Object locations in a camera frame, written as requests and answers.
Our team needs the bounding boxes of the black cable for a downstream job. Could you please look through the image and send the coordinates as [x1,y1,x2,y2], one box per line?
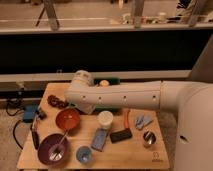
[5,97,25,150]

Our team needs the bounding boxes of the red bowl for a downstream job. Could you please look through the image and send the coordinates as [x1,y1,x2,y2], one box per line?
[55,108,80,131]

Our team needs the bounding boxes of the purple bowl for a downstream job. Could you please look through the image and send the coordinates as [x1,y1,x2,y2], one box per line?
[37,133,70,166]

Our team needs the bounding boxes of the small metal cup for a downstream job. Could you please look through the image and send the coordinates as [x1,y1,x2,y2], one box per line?
[143,131,156,148]

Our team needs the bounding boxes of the black handled brush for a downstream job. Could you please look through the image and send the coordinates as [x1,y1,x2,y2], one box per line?
[31,116,39,150]

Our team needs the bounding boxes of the small blue cup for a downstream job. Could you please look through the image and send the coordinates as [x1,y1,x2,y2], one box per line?
[76,146,92,164]

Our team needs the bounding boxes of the metal spoon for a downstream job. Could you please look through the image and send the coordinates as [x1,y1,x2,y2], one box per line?
[49,131,68,161]

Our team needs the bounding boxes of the blue electronic box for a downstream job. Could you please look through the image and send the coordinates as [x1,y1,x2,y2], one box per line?
[22,105,38,123]

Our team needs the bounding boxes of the white cup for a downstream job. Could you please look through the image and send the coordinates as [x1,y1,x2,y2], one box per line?
[97,111,114,129]

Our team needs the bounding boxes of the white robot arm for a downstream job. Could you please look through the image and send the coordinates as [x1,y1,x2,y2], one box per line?
[65,70,213,171]

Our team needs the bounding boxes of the light blue cloth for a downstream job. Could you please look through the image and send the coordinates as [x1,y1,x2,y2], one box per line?
[134,115,153,130]

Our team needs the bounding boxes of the green plastic tray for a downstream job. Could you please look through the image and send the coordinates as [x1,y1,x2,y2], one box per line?
[72,77,120,114]

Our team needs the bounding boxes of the orange handled tool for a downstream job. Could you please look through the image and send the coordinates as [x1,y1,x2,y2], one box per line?
[123,109,130,129]

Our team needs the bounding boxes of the blue sponge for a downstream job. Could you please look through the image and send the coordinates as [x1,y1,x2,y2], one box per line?
[91,128,108,152]

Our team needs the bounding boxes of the orange fruit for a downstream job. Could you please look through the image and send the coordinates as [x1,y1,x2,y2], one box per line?
[99,80,110,87]

